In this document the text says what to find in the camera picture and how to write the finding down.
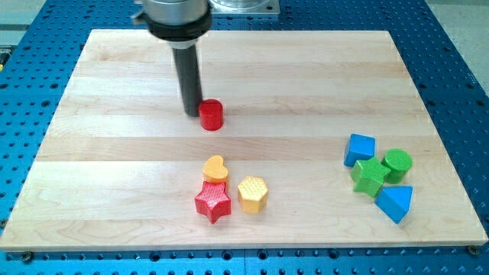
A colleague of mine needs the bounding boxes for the yellow hexagon block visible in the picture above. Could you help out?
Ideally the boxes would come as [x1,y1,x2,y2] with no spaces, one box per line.
[238,176,269,214]

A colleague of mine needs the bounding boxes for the blue triangle block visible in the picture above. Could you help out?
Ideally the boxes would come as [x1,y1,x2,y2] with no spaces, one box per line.
[374,186,413,224]

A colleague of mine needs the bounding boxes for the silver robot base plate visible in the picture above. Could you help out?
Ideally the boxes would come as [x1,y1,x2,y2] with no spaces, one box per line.
[209,0,280,15]

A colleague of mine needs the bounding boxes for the orange heart block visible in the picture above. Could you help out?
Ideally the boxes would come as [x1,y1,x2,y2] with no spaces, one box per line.
[202,155,229,183]

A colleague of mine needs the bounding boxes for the green cylinder block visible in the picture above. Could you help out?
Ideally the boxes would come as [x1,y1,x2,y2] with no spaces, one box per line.
[381,148,413,184]

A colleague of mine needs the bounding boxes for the red star block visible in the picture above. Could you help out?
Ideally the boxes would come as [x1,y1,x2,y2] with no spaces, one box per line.
[194,181,232,224]

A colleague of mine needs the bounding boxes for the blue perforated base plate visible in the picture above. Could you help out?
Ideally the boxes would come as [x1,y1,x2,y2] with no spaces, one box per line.
[1,1,488,274]

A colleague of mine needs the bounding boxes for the blue cube block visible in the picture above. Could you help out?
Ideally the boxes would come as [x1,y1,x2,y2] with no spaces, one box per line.
[343,134,376,167]

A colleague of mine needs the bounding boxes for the light wooden board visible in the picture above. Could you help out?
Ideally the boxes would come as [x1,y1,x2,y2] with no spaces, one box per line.
[1,29,487,251]

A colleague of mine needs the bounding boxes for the red cylinder block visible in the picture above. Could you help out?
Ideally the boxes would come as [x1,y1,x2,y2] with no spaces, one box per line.
[198,99,224,131]

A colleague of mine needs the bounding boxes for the green star block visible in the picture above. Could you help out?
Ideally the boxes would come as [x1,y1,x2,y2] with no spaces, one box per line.
[350,157,391,198]

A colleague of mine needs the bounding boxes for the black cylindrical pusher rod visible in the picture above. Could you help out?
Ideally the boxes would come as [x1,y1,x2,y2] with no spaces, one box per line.
[173,45,202,117]

